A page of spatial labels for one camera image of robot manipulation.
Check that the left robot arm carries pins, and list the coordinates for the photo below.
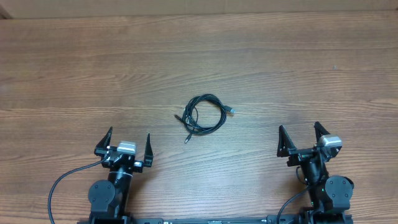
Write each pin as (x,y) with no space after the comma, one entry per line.
(109,197)

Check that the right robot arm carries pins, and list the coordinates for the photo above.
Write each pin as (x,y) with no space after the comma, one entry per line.
(329,195)

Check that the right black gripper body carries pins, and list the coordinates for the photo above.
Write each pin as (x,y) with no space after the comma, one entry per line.
(300,157)

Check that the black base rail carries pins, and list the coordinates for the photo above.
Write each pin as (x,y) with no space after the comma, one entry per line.
(270,219)

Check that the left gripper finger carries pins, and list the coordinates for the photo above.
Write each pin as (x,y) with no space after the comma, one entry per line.
(148,154)
(105,141)

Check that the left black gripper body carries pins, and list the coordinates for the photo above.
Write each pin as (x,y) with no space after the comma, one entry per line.
(136,167)

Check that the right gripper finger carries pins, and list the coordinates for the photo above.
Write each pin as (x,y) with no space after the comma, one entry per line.
(285,145)
(319,130)

